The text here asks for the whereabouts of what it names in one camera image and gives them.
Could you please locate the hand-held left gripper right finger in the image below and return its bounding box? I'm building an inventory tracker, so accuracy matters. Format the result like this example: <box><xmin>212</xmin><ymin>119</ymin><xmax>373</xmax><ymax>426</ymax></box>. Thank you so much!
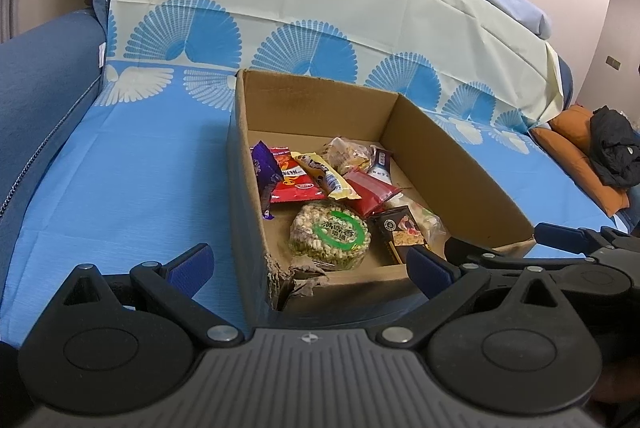
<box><xmin>375</xmin><ymin>245</ymin><xmax>563</xmax><ymax>348</ymax></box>

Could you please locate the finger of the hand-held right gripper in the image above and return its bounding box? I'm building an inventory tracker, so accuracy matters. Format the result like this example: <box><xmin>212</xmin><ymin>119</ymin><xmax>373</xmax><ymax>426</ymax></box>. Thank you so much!
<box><xmin>444</xmin><ymin>235</ymin><xmax>540</xmax><ymax>270</ymax></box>
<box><xmin>534</xmin><ymin>222</ymin><xmax>617</xmax><ymax>255</ymax></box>

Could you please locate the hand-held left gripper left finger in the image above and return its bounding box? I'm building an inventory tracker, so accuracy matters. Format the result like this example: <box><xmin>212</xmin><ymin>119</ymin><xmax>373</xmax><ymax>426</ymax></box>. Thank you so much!
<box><xmin>60</xmin><ymin>243</ymin><xmax>246</xmax><ymax>344</ymax></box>

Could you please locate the white green cracker packet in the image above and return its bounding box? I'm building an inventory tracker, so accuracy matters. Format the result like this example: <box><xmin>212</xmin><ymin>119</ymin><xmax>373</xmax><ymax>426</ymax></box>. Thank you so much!
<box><xmin>385</xmin><ymin>200</ymin><xmax>448</xmax><ymax>249</ymax></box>

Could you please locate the black chocolate packet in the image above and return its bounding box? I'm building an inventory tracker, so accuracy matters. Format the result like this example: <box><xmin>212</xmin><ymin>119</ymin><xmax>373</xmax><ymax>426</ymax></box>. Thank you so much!
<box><xmin>372</xmin><ymin>203</ymin><xmax>433</xmax><ymax>265</ymax></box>

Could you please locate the red long snack packet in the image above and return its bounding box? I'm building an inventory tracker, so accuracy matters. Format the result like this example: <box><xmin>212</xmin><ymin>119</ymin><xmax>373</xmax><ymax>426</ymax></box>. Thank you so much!
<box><xmin>342</xmin><ymin>168</ymin><xmax>403</xmax><ymax>218</ymax></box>

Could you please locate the round green-label rice cake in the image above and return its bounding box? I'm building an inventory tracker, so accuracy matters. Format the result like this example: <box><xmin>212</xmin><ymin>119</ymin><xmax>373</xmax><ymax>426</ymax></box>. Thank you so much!
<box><xmin>288</xmin><ymin>202</ymin><xmax>373</xmax><ymax>271</ymax></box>

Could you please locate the long stick snack packet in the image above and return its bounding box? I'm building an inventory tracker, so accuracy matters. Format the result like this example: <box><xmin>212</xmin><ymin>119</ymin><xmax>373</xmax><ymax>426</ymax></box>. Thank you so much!
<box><xmin>367</xmin><ymin>148</ymin><xmax>396</xmax><ymax>184</ymax></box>

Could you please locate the purple snack packet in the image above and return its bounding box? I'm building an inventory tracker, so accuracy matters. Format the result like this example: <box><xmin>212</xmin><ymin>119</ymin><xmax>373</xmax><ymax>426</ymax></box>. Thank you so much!
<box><xmin>250</xmin><ymin>141</ymin><xmax>285</xmax><ymax>220</ymax></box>

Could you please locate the red pretzel snack packet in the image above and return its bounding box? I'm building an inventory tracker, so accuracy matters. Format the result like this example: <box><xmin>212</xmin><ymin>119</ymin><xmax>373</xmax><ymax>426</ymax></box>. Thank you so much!
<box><xmin>270</xmin><ymin>146</ymin><xmax>328</xmax><ymax>204</ymax></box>

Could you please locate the yellow snack bar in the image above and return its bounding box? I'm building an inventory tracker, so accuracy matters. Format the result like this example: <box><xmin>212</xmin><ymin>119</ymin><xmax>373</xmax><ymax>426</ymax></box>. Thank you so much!
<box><xmin>291</xmin><ymin>151</ymin><xmax>362</xmax><ymax>202</ymax></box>

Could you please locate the clear cookie packet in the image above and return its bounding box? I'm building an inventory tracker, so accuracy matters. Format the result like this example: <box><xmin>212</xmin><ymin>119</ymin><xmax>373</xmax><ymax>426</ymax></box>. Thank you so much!
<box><xmin>322</xmin><ymin>136</ymin><xmax>376</xmax><ymax>176</ymax></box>

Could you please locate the brown cardboard box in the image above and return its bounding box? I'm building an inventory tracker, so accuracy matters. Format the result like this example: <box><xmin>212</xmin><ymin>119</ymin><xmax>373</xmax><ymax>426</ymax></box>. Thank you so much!
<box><xmin>225</xmin><ymin>68</ymin><xmax>537</xmax><ymax>326</ymax></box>

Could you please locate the dark clothing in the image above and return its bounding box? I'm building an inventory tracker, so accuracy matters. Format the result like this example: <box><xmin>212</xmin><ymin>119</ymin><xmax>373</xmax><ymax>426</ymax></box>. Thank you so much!
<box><xmin>590</xmin><ymin>106</ymin><xmax>640</xmax><ymax>189</ymax></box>

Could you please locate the orange cushion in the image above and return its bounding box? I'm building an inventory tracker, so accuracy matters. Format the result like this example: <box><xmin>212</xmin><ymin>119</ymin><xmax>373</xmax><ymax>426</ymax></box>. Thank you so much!
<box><xmin>530</xmin><ymin>104</ymin><xmax>631</xmax><ymax>217</ymax></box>

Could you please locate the blue fan-print cloth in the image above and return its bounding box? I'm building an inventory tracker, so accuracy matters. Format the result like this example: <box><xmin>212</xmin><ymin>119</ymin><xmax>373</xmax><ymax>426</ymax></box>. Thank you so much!
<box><xmin>0</xmin><ymin>0</ymin><xmax>640</xmax><ymax>349</ymax></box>

